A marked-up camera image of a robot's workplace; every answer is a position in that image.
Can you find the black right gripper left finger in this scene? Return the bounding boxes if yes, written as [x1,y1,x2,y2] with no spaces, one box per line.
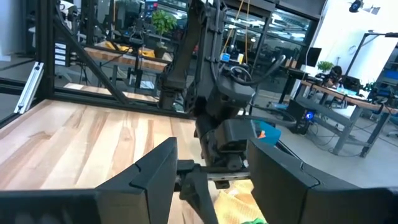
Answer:
[95,137,178,224]

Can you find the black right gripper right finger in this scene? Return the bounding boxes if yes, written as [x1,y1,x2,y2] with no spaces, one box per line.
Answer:
[247,139,320,224]

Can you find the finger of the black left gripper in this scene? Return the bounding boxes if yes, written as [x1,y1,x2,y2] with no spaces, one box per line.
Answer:
[175,159,220,224]

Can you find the orange-yellow cloth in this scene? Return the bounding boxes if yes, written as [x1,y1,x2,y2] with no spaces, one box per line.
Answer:
[214,179,268,224]

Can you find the green toy pepper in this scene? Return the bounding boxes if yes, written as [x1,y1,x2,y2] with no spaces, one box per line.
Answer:
[242,217,268,224]

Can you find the black computer tower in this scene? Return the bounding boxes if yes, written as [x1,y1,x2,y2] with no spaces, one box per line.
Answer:
[285,99,317,135]

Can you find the background wooden table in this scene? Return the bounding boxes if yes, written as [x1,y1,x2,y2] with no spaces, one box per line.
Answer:
[83,40,174,73]

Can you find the wooden desk grey legs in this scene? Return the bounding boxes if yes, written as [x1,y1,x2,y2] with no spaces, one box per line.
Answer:
[295,79,398,158]

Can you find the person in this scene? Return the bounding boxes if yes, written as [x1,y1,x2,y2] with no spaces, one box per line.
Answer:
[322,65,343,88]

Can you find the small background potted plant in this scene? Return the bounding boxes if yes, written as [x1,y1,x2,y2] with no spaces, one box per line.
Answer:
[317,60,335,73]

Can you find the leafy plant in dark pot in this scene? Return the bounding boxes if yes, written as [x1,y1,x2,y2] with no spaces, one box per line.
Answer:
[151,9,177,59]

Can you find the silver aluminium bar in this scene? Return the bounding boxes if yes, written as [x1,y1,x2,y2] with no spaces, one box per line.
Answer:
[14,61,44,114]

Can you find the black hanging spotlight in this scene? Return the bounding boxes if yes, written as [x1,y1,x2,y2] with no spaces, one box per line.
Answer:
[348,0,364,13]

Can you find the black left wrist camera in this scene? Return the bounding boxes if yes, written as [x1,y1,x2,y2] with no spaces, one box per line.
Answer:
[213,119,259,154]

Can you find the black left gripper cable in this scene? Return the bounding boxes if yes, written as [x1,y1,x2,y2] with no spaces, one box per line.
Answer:
[228,54,287,87]

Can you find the black wall monitor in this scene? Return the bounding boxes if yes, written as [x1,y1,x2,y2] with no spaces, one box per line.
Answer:
[306,47,323,68]

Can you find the black background rig frame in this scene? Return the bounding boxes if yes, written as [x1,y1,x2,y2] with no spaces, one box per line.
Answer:
[345,32,398,77]

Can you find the black aluminium frame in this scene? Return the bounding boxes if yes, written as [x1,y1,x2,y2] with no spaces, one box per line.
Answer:
[0,0,193,121]

